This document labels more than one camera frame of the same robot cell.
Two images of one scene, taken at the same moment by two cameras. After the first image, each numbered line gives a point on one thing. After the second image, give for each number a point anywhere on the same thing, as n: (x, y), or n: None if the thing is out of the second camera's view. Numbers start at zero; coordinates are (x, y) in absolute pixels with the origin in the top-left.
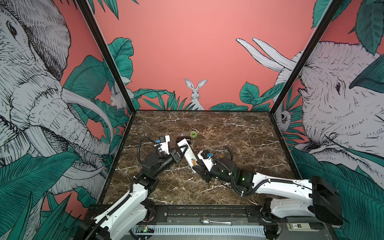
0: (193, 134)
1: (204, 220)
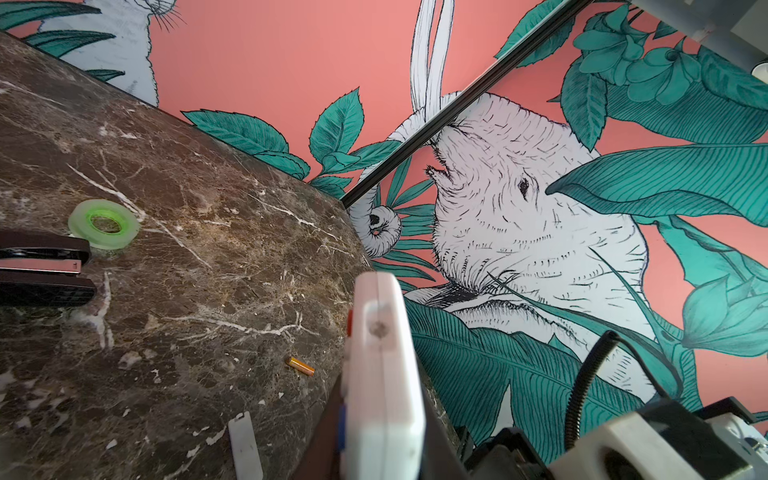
0: (80, 223)
1: None
